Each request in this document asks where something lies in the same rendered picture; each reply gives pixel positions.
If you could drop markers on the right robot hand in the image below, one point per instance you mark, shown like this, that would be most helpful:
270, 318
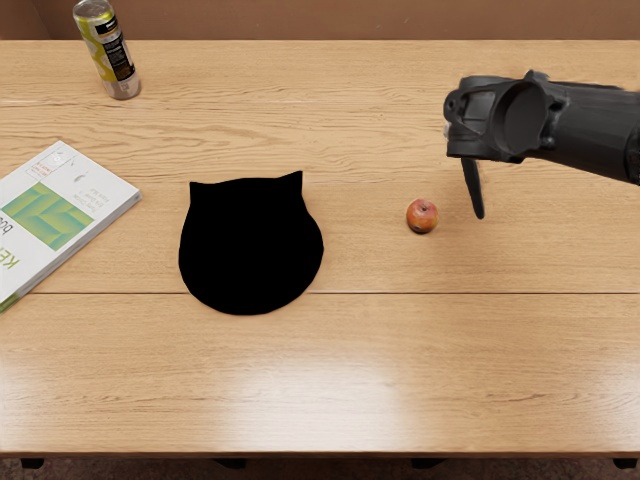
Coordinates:
472, 117

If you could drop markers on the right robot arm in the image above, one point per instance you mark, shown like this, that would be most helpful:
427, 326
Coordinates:
585, 125

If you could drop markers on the black cat-shaped plate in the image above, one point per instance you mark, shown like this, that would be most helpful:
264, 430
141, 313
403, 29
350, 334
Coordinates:
250, 250

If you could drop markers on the red apple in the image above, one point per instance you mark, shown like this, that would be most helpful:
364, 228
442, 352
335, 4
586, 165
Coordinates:
422, 215

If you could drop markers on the yellow and silver drink can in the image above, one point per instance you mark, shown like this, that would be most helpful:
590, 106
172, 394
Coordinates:
107, 50

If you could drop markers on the white and green book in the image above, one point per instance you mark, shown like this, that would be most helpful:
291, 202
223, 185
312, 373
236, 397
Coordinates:
50, 220

